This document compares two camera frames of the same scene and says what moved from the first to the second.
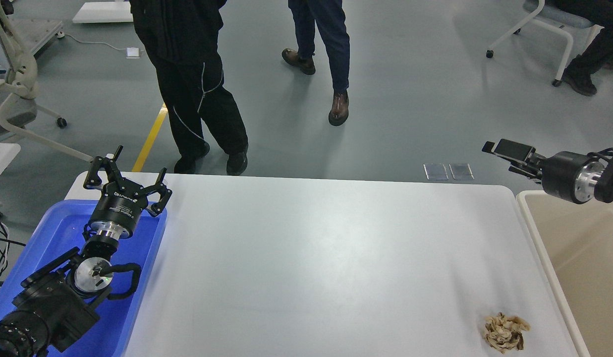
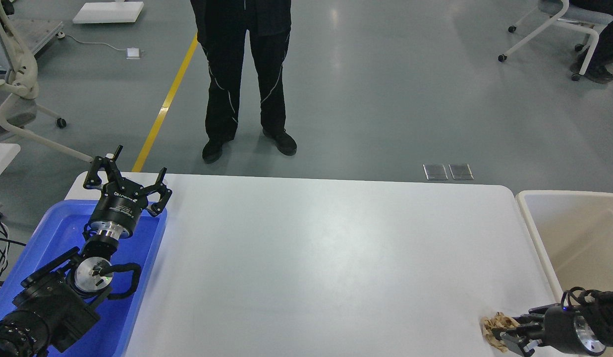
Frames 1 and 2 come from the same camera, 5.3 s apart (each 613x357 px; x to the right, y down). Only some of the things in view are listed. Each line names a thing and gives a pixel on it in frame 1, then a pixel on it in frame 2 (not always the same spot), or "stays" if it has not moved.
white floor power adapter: (132, 53) stays
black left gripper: (119, 208) stays
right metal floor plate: (462, 171) stays
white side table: (3, 154) stays
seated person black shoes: (606, 50) to (596, 73)
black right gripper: (574, 176) to (564, 329)
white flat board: (104, 12) stays
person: (181, 37) to (221, 27)
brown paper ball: (504, 333) stays
